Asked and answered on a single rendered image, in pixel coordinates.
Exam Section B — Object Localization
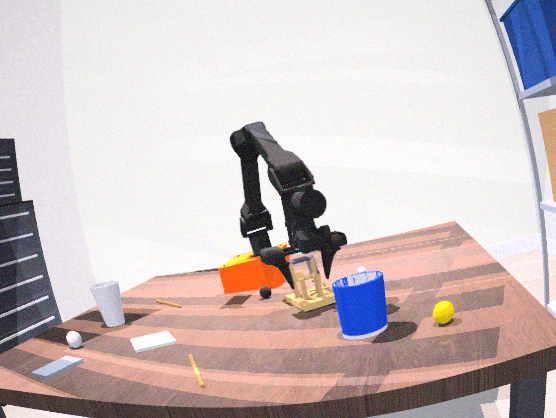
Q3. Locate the white ball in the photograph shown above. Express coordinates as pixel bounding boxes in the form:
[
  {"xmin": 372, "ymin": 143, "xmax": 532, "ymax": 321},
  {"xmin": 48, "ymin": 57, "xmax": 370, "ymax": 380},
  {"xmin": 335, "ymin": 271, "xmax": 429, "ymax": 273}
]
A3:
[{"xmin": 66, "ymin": 331, "xmax": 82, "ymax": 348}]

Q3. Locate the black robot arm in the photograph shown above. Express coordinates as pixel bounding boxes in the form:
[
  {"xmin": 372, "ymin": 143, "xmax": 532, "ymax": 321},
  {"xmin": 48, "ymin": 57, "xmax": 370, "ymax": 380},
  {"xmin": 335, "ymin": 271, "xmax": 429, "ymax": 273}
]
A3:
[{"xmin": 230, "ymin": 121, "xmax": 331, "ymax": 258}]

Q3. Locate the yellow ball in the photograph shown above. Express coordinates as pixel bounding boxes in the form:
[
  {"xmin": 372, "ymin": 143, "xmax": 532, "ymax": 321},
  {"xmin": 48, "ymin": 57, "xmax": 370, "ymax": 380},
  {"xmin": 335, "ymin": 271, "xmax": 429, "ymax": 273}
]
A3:
[{"xmin": 433, "ymin": 301, "xmax": 454, "ymax": 324}]

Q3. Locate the dark grey ball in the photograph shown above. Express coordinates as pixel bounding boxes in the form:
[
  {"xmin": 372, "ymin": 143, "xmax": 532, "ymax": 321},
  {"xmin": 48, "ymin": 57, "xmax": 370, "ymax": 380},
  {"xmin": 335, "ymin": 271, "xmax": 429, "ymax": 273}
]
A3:
[{"xmin": 260, "ymin": 286, "xmax": 272, "ymax": 298}]

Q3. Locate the blue mug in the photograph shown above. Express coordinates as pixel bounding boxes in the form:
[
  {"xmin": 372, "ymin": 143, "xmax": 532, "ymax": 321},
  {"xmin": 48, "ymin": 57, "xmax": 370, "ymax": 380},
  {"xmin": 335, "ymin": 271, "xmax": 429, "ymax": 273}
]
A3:
[{"xmin": 332, "ymin": 271, "xmax": 388, "ymax": 340}]

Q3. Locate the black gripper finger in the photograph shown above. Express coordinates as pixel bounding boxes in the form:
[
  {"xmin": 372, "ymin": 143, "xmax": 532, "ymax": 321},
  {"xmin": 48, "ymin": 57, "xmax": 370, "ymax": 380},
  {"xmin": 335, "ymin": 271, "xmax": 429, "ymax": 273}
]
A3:
[
  {"xmin": 320, "ymin": 247, "xmax": 340, "ymax": 280},
  {"xmin": 272, "ymin": 260, "xmax": 295, "ymax": 290}
]

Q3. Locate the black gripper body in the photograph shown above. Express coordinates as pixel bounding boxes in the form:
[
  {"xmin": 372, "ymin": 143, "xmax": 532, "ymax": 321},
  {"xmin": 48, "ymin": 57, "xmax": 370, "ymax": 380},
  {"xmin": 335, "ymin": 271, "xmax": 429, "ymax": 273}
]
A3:
[{"xmin": 259, "ymin": 217, "xmax": 347, "ymax": 265}]

